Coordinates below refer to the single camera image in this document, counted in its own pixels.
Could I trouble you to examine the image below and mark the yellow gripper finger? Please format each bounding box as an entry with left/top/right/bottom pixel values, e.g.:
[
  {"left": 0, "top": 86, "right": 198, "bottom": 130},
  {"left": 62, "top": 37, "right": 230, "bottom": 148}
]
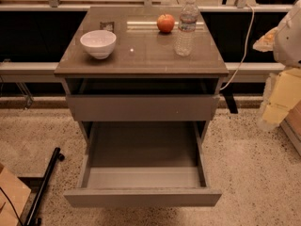
[
  {"left": 253, "top": 27, "right": 277, "bottom": 52},
  {"left": 258, "top": 68, "right": 301, "bottom": 131}
]

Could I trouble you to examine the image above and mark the grey upper drawer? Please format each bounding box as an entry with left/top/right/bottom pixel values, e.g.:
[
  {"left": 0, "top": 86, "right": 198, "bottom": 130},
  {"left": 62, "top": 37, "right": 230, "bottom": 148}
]
[{"left": 66, "top": 95, "right": 219, "bottom": 121}]

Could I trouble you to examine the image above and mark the white cable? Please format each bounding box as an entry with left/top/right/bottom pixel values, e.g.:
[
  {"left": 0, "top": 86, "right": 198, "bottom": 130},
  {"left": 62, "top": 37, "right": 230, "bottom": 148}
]
[{"left": 219, "top": 4, "right": 256, "bottom": 91}]

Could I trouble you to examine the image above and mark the clear plastic water bottle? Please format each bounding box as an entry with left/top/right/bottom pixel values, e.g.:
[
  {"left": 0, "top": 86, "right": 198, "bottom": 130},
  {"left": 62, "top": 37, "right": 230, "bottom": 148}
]
[{"left": 174, "top": 0, "right": 198, "bottom": 57}]

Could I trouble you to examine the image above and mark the black metal bar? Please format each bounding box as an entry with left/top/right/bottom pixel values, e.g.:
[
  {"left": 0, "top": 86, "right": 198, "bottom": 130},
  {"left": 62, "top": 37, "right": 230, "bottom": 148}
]
[{"left": 24, "top": 147, "right": 65, "bottom": 226}]

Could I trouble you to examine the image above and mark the grey drawer cabinet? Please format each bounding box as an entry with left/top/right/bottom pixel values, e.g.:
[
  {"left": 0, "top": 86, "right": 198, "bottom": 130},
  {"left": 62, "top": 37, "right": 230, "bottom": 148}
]
[{"left": 55, "top": 7, "right": 229, "bottom": 144}]

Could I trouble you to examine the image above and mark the small square tag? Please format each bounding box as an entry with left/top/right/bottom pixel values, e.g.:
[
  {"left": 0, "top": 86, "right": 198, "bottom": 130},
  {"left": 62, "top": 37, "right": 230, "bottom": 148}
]
[{"left": 100, "top": 22, "right": 115, "bottom": 32}]

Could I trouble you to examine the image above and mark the white ceramic bowl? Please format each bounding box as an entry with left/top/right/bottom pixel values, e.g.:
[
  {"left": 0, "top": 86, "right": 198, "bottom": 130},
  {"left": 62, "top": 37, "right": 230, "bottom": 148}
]
[{"left": 80, "top": 30, "right": 117, "bottom": 59}]

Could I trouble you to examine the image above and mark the cardboard box left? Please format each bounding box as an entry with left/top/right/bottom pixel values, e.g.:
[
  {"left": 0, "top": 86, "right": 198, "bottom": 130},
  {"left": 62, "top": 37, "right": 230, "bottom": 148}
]
[{"left": 0, "top": 164, "right": 31, "bottom": 226}]

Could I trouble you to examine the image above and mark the open grey middle drawer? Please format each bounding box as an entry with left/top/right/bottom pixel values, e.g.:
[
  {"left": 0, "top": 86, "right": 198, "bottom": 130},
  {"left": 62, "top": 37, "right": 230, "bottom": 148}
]
[{"left": 64, "top": 121, "right": 221, "bottom": 207}]

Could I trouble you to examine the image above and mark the red apple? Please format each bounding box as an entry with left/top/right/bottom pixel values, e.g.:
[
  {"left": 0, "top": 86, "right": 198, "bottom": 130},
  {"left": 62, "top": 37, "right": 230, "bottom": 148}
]
[{"left": 157, "top": 14, "right": 175, "bottom": 33}]

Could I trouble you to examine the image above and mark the cardboard box right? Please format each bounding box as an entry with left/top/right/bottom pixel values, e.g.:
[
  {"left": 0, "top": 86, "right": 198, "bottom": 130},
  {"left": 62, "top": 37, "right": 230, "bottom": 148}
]
[{"left": 281, "top": 101, "right": 301, "bottom": 156}]

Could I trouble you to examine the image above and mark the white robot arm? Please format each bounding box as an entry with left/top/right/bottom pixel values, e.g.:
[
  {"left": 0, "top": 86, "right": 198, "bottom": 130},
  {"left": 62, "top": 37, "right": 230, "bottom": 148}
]
[{"left": 253, "top": 0, "right": 301, "bottom": 131}]

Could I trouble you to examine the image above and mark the cardboard box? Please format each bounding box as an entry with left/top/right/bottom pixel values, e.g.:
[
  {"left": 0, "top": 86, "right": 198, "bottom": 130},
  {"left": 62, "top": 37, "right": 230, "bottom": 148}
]
[
  {"left": 281, "top": 101, "right": 301, "bottom": 156},
  {"left": 0, "top": 164, "right": 31, "bottom": 226}
]

